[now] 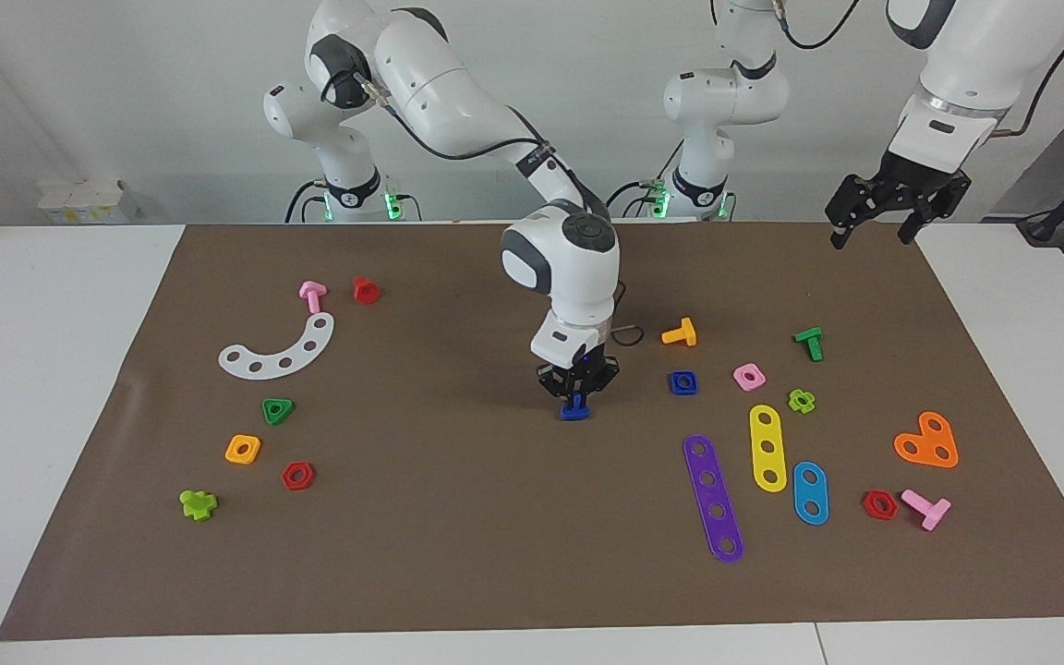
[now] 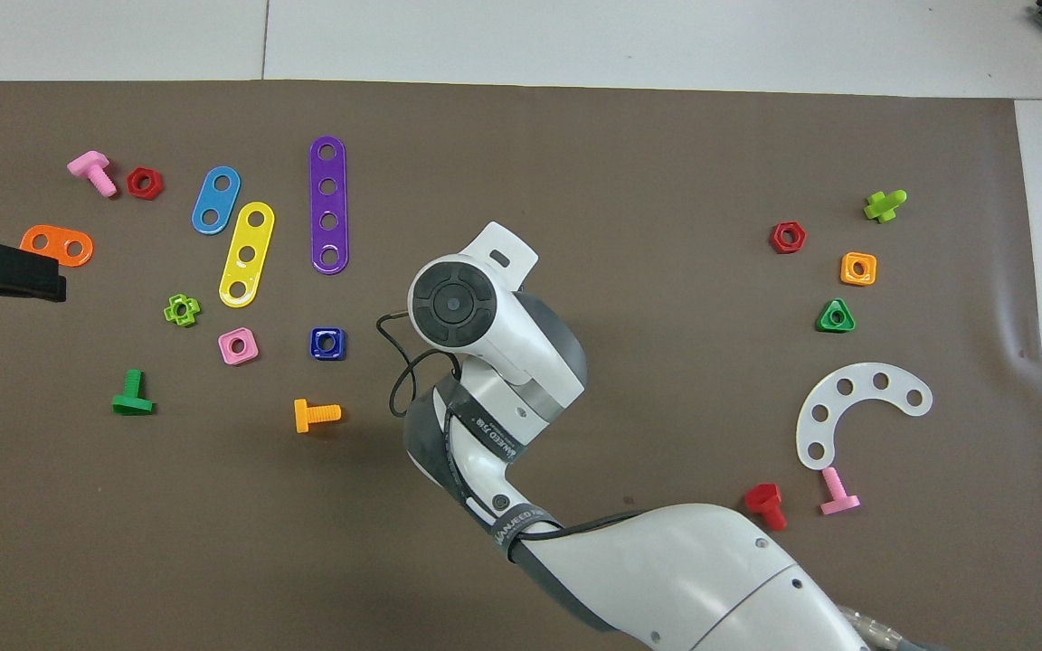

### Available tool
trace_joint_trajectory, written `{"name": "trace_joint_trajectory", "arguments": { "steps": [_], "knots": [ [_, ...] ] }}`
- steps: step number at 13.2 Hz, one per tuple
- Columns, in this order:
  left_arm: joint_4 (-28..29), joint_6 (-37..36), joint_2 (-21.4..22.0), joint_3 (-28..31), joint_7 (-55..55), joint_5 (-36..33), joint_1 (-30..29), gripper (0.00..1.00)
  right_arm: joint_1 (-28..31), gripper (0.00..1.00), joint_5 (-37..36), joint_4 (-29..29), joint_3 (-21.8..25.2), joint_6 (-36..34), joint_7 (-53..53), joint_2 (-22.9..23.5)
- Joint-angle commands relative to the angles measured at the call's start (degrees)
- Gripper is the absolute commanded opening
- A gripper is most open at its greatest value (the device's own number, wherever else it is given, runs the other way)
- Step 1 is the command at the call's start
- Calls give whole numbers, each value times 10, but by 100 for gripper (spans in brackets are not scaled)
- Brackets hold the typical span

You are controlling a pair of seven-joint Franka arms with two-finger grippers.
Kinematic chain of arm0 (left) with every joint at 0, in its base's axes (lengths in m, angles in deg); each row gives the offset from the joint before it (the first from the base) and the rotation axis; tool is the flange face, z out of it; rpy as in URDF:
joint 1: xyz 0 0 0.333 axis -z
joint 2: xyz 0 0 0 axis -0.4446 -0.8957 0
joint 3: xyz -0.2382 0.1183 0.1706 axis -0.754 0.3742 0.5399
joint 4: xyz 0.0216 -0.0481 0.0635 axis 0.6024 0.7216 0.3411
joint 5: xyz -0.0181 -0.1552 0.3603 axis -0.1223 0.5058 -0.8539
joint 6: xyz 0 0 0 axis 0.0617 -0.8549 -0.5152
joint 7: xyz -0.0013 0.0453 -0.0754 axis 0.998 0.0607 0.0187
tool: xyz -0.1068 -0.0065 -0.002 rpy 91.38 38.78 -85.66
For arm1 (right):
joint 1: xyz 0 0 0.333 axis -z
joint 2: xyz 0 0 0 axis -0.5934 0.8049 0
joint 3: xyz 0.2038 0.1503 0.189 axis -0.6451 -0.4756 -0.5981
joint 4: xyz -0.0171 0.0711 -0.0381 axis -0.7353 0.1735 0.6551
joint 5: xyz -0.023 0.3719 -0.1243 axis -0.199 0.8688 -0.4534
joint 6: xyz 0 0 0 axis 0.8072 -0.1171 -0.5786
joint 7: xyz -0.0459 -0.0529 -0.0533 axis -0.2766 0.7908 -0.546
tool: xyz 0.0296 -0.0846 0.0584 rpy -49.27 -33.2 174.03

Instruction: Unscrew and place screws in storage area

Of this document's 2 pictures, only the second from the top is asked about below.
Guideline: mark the red plastic bolt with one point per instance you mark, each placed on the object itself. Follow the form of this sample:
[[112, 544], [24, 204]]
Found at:
[[766, 504]]

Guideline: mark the green plastic bolt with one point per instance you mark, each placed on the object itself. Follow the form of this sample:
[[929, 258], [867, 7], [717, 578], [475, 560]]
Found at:
[[132, 395]]

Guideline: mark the purple four-hole plastic strip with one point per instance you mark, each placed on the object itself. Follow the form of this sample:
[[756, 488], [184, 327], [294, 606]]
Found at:
[[328, 204]]

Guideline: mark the green triangular plastic nut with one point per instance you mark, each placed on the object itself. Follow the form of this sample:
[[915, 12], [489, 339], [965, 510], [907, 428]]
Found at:
[[824, 325]]

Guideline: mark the red hexagonal plastic nut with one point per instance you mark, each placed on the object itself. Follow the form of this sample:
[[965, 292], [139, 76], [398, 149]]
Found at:
[[132, 187], [774, 241]]

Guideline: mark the pink plastic bolt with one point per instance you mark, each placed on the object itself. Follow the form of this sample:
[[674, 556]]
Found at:
[[838, 493], [93, 172]]

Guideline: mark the blue square plastic nut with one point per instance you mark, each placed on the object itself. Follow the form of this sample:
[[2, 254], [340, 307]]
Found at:
[[315, 351]]

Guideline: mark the lime cross-shaped plastic nut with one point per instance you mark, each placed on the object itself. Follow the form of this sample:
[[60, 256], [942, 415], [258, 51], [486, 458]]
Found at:
[[170, 314]]

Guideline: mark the orange heart-shaped perforated plate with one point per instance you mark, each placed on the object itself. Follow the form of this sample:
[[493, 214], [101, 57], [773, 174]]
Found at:
[[57, 242]]

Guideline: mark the orange plastic bolt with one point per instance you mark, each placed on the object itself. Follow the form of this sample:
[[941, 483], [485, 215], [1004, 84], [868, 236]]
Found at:
[[316, 415]]

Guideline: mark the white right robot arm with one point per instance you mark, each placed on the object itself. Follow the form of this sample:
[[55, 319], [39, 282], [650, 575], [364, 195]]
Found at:
[[521, 344]]

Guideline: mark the pink square plastic nut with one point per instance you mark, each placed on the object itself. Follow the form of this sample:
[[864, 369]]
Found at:
[[225, 353]]

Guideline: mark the white curved perforated plate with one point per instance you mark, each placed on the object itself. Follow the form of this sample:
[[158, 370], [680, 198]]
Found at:
[[863, 382]]

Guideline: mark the brown table mat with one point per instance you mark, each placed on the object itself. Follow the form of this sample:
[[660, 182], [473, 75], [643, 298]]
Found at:
[[666, 181]]

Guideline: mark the yellow three-hole plastic strip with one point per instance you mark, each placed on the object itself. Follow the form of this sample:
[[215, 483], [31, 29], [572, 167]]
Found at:
[[252, 237]]

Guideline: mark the orange square plastic nut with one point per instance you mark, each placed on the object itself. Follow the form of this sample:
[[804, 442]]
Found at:
[[846, 275]]

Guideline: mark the blue two-hole plastic strip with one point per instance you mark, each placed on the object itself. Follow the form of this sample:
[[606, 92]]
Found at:
[[215, 201]]

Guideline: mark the lime cross-head plastic bolt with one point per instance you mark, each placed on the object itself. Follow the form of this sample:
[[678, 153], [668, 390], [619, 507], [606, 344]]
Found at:
[[885, 205]]

